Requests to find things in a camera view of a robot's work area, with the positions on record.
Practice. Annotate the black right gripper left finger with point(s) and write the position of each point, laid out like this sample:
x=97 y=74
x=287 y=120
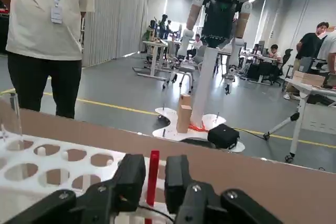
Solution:
x=131 y=182

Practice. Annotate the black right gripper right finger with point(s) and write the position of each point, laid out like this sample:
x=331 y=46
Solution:
x=177 y=182

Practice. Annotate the red stirring stick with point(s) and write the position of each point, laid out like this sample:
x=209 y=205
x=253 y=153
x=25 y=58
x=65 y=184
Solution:
x=152 y=176

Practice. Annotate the light wooden block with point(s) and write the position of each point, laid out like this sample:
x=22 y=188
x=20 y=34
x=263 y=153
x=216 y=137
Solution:
x=185 y=99
x=183 y=119

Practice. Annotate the small black carry case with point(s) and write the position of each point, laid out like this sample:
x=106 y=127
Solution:
x=223 y=136

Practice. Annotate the white test tube rack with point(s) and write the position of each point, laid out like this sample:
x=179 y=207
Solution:
x=34 y=162

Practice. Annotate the grey office chair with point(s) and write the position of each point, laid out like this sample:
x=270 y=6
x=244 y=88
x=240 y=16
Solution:
x=187 y=68

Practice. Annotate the white office desk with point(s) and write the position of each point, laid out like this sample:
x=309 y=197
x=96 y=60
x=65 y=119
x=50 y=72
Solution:
x=153 y=58

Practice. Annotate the glass test tube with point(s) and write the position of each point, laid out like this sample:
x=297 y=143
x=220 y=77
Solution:
x=15 y=113

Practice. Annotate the person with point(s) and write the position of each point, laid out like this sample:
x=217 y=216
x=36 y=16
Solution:
x=276 y=55
x=163 y=26
x=44 y=24
x=328 y=51
x=311 y=45
x=197 y=44

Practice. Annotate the white folding table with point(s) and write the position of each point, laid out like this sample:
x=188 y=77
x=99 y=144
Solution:
x=304 y=89

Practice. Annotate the black office chair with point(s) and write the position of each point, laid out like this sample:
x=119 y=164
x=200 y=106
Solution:
x=288 y=61

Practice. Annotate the flat cardboard box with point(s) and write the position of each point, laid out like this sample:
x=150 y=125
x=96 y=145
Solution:
x=307 y=78

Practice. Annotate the black humanoid robot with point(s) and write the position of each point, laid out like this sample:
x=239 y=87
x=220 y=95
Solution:
x=220 y=19

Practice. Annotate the dark grey machine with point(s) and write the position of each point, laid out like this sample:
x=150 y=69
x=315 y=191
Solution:
x=312 y=65

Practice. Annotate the black cabinet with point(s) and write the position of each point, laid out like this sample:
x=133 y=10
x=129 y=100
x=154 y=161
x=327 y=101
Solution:
x=4 y=30

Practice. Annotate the white pedestal stand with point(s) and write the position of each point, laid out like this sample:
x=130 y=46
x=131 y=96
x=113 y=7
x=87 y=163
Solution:
x=206 y=85

